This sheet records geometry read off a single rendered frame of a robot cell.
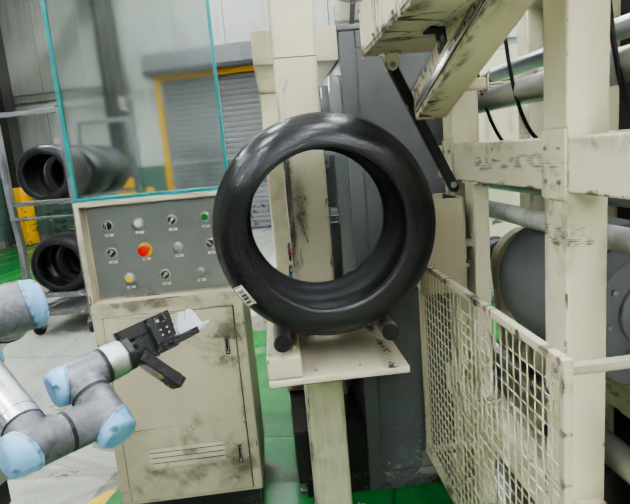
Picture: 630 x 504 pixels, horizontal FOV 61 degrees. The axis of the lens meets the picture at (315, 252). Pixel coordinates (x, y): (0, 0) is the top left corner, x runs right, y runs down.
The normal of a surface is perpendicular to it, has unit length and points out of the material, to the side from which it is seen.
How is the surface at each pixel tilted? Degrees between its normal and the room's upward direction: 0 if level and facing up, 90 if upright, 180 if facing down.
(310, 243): 90
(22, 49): 90
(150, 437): 90
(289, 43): 90
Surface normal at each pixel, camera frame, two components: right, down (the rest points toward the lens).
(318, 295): 0.08, 0.00
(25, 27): -0.17, 0.19
